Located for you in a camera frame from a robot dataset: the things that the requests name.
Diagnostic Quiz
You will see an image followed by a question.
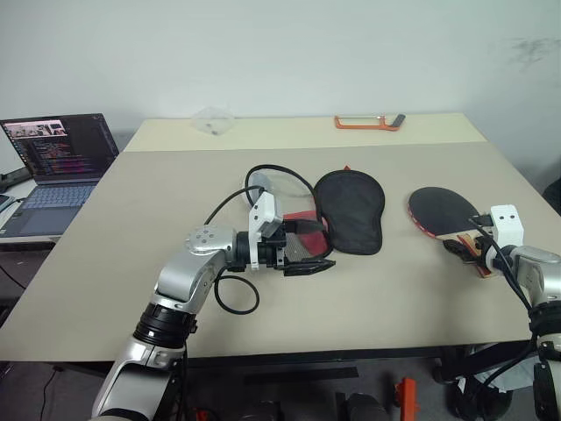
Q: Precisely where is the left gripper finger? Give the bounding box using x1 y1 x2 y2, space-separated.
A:
282 257 337 278
283 218 329 235

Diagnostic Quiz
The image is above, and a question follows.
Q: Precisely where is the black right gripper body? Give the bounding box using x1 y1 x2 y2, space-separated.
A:
473 236 500 272

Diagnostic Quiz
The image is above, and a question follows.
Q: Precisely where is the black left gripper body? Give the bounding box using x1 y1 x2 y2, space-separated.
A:
258 220 290 272

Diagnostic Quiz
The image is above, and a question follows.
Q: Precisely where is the black red table tennis paddle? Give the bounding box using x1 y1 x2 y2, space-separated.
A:
406 186 499 281

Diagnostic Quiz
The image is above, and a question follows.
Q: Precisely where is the black red paddle case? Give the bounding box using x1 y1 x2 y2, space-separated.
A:
241 164 387 264

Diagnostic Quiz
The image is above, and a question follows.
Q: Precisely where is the black office chair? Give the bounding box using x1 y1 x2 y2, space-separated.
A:
541 175 561 211

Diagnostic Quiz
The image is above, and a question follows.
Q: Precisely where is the grey white plastic bag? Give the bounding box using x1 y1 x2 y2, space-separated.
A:
459 350 538 396

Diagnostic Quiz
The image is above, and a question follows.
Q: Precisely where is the clear plastic bag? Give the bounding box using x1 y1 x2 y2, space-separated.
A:
191 104 237 138

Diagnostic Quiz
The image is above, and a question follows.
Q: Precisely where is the large orange clamp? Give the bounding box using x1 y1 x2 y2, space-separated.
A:
393 375 422 421

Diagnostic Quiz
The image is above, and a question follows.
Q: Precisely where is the dark rounded shape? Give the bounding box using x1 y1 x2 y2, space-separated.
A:
341 392 391 421
238 399 290 421

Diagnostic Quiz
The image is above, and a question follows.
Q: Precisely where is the open grey laptop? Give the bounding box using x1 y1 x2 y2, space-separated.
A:
0 112 120 236

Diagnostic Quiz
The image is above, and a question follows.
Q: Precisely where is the black device on desk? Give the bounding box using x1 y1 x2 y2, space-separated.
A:
0 166 34 190

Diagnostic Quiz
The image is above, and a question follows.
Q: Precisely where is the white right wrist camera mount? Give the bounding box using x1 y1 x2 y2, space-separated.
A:
489 203 526 247

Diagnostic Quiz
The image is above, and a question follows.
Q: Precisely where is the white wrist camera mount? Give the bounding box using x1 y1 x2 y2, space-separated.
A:
489 203 526 247
246 191 285 269

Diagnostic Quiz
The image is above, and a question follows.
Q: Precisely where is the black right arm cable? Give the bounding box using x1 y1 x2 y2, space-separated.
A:
466 212 539 319

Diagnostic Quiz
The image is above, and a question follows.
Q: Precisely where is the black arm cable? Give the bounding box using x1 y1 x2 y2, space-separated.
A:
466 212 539 319
203 163 317 315

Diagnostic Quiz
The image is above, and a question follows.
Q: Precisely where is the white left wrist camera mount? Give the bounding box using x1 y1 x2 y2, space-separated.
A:
246 191 285 269

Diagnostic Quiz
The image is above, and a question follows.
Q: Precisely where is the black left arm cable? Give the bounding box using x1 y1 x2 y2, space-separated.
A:
203 163 317 315

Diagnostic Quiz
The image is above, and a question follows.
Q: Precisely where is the black table frame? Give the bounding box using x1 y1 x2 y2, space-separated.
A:
186 345 444 367

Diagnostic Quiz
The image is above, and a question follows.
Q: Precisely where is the orange hacksaw black handle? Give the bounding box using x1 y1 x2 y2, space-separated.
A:
333 113 408 132

